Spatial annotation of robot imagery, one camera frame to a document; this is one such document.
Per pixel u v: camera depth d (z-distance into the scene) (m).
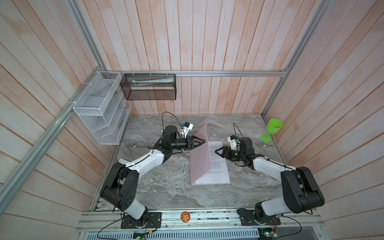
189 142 0.71
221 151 0.82
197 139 0.75
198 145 0.73
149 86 1.03
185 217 0.75
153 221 0.73
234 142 0.84
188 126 0.76
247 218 0.73
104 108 0.72
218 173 0.89
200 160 0.79
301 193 0.44
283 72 0.94
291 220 0.65
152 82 0.90
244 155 0.72
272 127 0.93
